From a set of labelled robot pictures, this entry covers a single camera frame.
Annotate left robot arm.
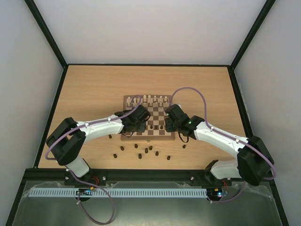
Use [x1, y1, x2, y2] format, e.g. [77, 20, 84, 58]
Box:
[45, 105, 151, 178]

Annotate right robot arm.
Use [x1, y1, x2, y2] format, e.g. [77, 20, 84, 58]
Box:
[165, 104, 274, 186]

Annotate wooden chess board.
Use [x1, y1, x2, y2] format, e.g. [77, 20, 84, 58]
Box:
[121, 94, 175, 142]

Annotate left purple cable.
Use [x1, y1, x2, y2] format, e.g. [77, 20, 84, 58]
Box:
[44, 95, 142, 224]

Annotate purple cable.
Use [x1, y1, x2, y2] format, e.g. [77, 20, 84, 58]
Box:
[44, 95, 142, 224]
[171, 87, 277, 204]

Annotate black aluminium frame rail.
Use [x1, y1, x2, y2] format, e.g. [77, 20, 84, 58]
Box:
[23, 168, 273, 186]

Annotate white slotted cable duct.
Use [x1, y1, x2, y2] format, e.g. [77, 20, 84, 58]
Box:
[29, 188, 207, 198]

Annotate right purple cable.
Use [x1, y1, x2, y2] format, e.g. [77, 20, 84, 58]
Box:
[171, 87, 277, 204]

